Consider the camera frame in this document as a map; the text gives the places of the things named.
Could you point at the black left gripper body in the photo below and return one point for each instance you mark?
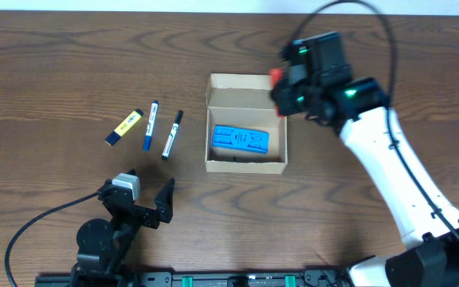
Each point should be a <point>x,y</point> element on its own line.
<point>143,213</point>

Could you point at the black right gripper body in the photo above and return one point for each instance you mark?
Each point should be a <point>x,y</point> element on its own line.
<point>287,97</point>

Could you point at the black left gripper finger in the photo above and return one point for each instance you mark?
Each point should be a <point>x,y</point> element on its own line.
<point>131,172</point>
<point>164,202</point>

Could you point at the yellow highlighter pen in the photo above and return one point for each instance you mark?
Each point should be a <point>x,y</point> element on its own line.
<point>124,127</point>

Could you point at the brown cardboard box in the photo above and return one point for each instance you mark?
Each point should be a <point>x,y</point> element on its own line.
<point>243,101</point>

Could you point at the blue whiteboard eraser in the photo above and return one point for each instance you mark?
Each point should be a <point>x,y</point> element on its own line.
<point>240,139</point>

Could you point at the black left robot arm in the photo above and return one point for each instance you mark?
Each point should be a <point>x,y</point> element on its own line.
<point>103,245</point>

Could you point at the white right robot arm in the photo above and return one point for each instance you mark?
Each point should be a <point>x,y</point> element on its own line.
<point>428,223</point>

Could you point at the blue whiteboard marker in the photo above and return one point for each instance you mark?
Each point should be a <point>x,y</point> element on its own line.
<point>150,125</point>

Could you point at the black whiteboard marker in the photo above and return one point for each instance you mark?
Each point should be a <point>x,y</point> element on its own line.
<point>172,135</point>

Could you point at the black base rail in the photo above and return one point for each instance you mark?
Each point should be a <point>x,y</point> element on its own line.
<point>306,278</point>

